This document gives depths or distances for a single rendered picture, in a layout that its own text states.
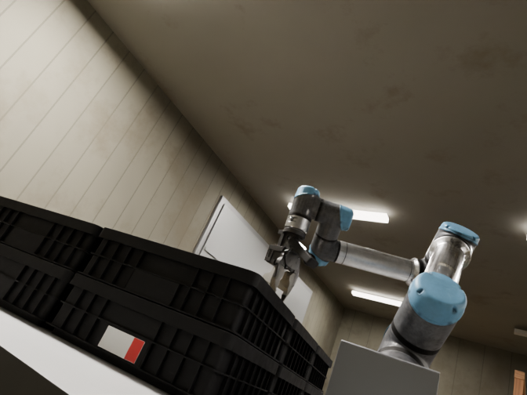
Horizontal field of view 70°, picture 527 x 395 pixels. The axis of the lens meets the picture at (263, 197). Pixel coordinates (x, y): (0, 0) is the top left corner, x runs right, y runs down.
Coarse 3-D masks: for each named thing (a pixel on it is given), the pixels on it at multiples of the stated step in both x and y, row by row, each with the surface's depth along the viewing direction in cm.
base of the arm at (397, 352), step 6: (384, 348) 87; (390, 348) 86; (396, 348) 85; (402, 348) 85; (390, 354) 83; (396, 354) 83; (402, 354) 83; (408, 354) 83; (414, 354) 84; (408, 360) 81; (414, 360) 83
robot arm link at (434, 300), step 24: (456, 240) 112; (432, 264) 101; (456, 264) 102; (432, 288) 83; (456, 288) 84; (408, 312) 84; (432, 312) 80; (456, 312) 80; (408, 336) 85; (432, 336) 82
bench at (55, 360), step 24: (0, 312) 71; (0, 336) 46; (24, 336) 55; (48, 336) 67; (0, 360) 40; (24, 360) 39; (48, 360) 45; (72, 360) 52; (96, 360) 64; (0, 384) 38; (24, 384) 36; (48, 384) 35; (72, 384) 37; (96, 384) 43; (120, 384) 50; (144, 384) 60
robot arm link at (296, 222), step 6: (288, 216) 119; (294, 216) 117; (300, 216) 116; (288, 222) 117; (294, 222) 116; (300, 222) 116; (306, 222) 117; (294, 228) 116; (300, 228) 115; (306, 228) 116; (306, 234) 118
